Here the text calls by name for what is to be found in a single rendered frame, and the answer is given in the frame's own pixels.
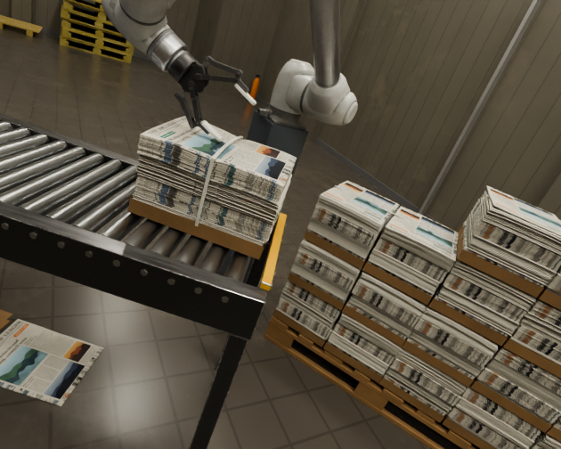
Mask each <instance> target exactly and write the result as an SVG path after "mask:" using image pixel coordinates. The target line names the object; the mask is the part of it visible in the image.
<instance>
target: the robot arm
mask: <svg viewBox="0 0 561 449"><path fill-rule="evenodd" d="M175 1H176V0H102V8H103V10H104V11H105V13H106V15H107V16H108V18H109V20H110V21H111V23H112V24H113V26H114V27H115V28H116V29H117V30H118V31H119V33H120V34H121V35H122V36H123V37H124V38H125V39H126V40H127V41H128V42H129V43H130V44H132V45H133V46H134V47H135V48H136V49H138V50H140V51H142V52H143V53H145V54H146V55H147V56H148V57H149V58H150V59H151V60H152V61H153V62H154V63H155V64H156V65H157V66H158V67H159V68H160V69H161V70H162V71H164V72H167V71H168V73H169V74H170V75H171V76H172V77H173V78H174V79H175V80H176V81H177V82H178V83H179V84H180V85H181V87H182V89H181V90H180V91H179V92H178V93H175V97H176V99H177V100H178V101H179V102H180V103H181V106H182V108H183V112H184V115H185V117H186V119H187V121H188V123H189V126H190V128H194V127H200V128H201V129H202V130H203V131H204V132H205V133H206V134H207V135H208V134H209V133H210V134H211V135H212V136H213V137H214V138H215V139H216V140H217V141H218V142H221V141H222V140H223V138H222V136H220V135H219V134H218V133H217V132H216V131H215V130H214V128H212V127H211V126H210V125H209V124H208V123H207V122H206V120H203V121H202V116H201V110H200V105H199V93H201V92H202V91H203V90H204V88H205V87H206V86H207V85H208V83H209V80H213V81H222V82H231V83H236V84H235V85H234V86H235V87H236V88H237V89H238V90H239V91H240V93H241V94H242V95H243V96H244V97H245V98H246V99H247V100H248V101H249V102H250V103H251V104H252V105H253V106H254V105H256V101H255V100H254V99H253V98H252V97H251V96H250V95H249V94H248V90H249V89H248V87H247V86H246V85H245V84H244V83H243V82H242V81H241V76H242V74H243V71H242V70H240V69H235V68H234V67H231V66H228V65H226V64H223V63H221V62H218V61H216V60H214V59H213V58H212V57H211V56H206V57H205V60H204V61H203V63H202V64H201V63H199V62H198V61H197V60H196V59H195V58H194V57H193V56H192V55H191V54H190V53H189V52H187V45H186V44H185V43H184V42H183V41H182V40H181V39H180V38H179V37H178V36H177V35H176V33H175V32H174V31H173V30H172V29H171V28H170V27H168V25H167V16H166V11H167V9H170V8H171V6H172V5H173V4H174V2H175ZM309 4H310V16H311V28H312V40H313V63H314V69H313V67H312V65H311V64H310V63H308V62H304V61H299V60H294V59H291V60H290V61H287V62H286V64H285V65H284V66H283V68H282V69H281V71H280V73H279V75H278V77H277V79H276V82H275V85H274V88H273V90H272V98H271V101H270V104H269V107H268V108H266V109H258V110H257V113H258V114H259V115H262V116H264V117H266V118H268V119H269V120H270V121H271V122H272V123H273V124H276V125H282V126H286V127H294V128H297V129H301V130H306V127H305V126H304V125H302V124H301V123H300V122H299V120H300V116H301V113H304V114H306V115H308V116H310V117H312V118H314V119H317V120H319V121H320V122H323V123H326V124H329V125H332V126H343V125H345V124H348V123H349V122H351V120H352V119H353V118H354V115H355V113H356V111H357V109H358V104H357V100H356V97H355V95H354V94H353V93H352V92H350V88H349V86H348V84H347V82H346V78H345V76H344V75H343V74H341V73H340V0H309ZM206 66H208V67H211V66H214V67H216V68H219V69H222V70H225V71H228V72H231V73H232V74H235V75H236V76H235V77H226V76H217V75H209V74H208V73H207V68H206ZM185 92H188V93H190V94H191V100H192V106H193V111H194V117H195V119H194V117H193V115H192V112H191V109H190V106H189V104H188V102H187V100H186V98H185V97H186V95H185Z"/></svg>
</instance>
